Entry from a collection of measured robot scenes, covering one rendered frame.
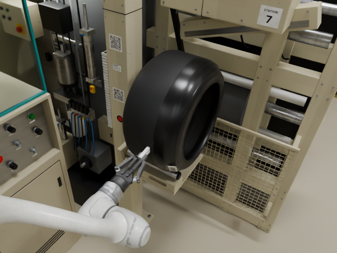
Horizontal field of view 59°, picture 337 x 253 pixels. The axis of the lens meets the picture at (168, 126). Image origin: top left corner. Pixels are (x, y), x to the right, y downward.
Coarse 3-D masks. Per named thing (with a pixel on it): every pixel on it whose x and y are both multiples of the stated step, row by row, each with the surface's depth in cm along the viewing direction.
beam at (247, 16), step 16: (160, 0) 145; (176, 0) 141; (192, 0) 137; (208, 0) 133; (224, 0) 129; (240, 0) 126; (256, 0) 122; (272, 0) 119; (288, 0) 116; (208, 16) 137; (224, 16) 133; (240, 16) 129; (256, 16) 125; (288, 16) 121; (272, 32) 126
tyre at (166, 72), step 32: (160, 64) 132; (192, 64) 131; (128, 96) 134; (160, 96) 125; (192, 96) 125; (128, 128) 134; (160, 128) 125; (192, 128) 178; (160, 160) 134; (192, 160) 155
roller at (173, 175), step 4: (128, 152) 168; (148, 164) 163; (156, 168) 161; (164, 172) 159; (168, 172) 158; (172, 172) 157; (176, 172) 157; (180, 172) 157; (172, 176) 157; (176, 176) 156; (180, 176) 159
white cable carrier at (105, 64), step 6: (102, 54) 150; (102, 60) 152; (108, 78) 157; (108, 84) 159; (108, 90) 162; (108, 96) 165; (108, 102) 167; (108, 108) 170; (108, 114) 173; (108, 120) 176
